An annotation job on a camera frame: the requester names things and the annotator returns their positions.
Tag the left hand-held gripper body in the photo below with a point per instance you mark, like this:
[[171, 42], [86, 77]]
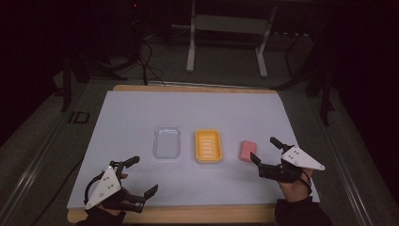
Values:
[[105, 185]]

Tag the clear plastic lid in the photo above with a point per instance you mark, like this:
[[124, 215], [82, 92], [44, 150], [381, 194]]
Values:
[[167, 142]]

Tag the black floor frame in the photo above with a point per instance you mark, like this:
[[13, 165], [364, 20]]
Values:
[[71, 117]]

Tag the pink soap bar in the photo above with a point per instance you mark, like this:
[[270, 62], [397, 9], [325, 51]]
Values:
[[247, 151]]

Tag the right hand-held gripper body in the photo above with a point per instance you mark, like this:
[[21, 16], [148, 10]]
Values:
[[298, 158]]

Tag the person's right hand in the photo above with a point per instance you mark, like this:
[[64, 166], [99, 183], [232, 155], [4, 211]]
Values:
[[295, 190]]

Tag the black stand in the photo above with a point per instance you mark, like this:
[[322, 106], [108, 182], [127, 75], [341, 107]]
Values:
[[326, 100], [66, 91]]

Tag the person's left hand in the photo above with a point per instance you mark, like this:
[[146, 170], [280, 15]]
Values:
[[124, 176]]

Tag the yellow soap dish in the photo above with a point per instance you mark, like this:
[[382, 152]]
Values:
[[208, 146]]

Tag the white metal stand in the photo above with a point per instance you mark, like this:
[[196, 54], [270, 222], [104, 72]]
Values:
[[191, 47]]

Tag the white table sheet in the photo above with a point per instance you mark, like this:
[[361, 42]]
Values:
[[188, 185]]

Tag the metal floor rail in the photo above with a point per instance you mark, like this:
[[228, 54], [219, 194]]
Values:
[[345, 175], [28, 182]]

